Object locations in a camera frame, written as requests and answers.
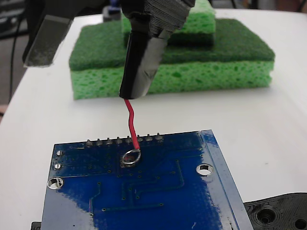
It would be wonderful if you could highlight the black plastic bracket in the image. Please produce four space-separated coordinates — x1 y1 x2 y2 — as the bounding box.
30 191 307 230

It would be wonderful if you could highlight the small green scouring sponge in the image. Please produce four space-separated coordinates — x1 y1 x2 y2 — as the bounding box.
121 0 216 47

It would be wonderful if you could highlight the thin black cable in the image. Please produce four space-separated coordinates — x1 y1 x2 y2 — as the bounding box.
9 14 24 101

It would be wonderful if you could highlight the red wire with metal loop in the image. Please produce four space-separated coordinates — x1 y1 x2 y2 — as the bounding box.
121 98 142 168

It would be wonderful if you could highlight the large green scouring sponge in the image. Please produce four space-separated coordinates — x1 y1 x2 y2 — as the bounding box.
69 18 276 101

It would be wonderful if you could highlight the blue and white background object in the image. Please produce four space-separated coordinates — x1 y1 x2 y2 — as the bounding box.
103 0 123 23

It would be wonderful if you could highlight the blue printed circuit board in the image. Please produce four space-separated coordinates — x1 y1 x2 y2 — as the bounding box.
40 129 255 230

